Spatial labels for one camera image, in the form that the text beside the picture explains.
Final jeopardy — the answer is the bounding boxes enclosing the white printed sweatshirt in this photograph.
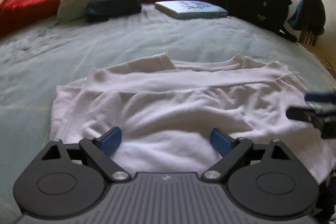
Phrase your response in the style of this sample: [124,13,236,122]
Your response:
[50,53,335,182]

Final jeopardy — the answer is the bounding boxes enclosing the dark clothes on chair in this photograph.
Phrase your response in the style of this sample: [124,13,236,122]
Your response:
[287,0,326,36]

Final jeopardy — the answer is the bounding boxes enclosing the wooden chair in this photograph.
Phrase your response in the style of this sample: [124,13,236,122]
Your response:
[298,29,318,47]

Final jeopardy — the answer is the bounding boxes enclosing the green checked bed sheet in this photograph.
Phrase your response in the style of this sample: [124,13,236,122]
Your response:
[1,5,335,223]

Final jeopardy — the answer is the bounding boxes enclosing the black folded cloth pouch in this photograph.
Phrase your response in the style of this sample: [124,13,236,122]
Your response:
[84,0,142,23]

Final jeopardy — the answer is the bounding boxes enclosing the light blue book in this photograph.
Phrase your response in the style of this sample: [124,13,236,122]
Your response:
[154,0,228,20]

